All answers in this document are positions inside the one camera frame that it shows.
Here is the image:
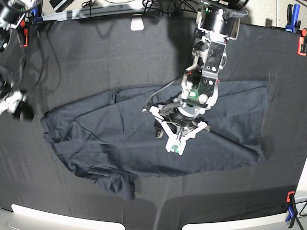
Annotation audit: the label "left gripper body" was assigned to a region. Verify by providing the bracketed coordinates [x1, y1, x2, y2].
[143, 100, 211, 141]

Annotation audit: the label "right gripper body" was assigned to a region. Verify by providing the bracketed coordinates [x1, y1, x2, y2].
[0, 90, 26, 114]

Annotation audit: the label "dark navy t-shirt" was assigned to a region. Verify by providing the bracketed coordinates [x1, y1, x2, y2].
[41, 80, 269, 200]

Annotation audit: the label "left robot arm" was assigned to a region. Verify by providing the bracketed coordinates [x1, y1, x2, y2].
[143, 0, 248, 143]

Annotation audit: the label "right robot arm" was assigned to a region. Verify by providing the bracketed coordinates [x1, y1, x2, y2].
[0, 0, 43, 121]

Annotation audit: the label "black table cloth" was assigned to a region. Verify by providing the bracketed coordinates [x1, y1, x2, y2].
[0, 17, 307, 230]

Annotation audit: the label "red black clamp far-left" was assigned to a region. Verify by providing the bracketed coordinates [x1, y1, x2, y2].
[19, 20, 29, 47]

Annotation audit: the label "blue bar clamp far-left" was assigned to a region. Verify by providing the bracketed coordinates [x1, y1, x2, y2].
[31, 0, 43, 24]

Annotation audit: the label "black power adapter box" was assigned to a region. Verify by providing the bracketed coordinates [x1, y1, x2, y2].
[49, 0, 74, 12]

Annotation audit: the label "red black clamp near-right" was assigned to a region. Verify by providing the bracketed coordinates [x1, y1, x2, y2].
[286, 191, 295, 203]

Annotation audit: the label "red black clamp far-right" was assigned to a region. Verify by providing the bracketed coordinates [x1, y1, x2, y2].
[297, 28, 307, 56]

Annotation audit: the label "blue bar clamp near-right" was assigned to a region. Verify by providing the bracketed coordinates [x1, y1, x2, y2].
[285, 198, 297, 229]

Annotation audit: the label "blue bar clamp far-right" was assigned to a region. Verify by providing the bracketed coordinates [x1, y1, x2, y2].
[285, 3, 301, 33]

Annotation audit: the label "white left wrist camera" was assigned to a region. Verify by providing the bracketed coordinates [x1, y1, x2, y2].
[165, 139, 186, 156]

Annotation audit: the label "tangled black cables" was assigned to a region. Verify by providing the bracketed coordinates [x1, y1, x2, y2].
[81, 0, 200, 19]

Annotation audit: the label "aluminium frame rail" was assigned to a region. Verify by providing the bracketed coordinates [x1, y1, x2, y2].
[42, 4, 144, 21]

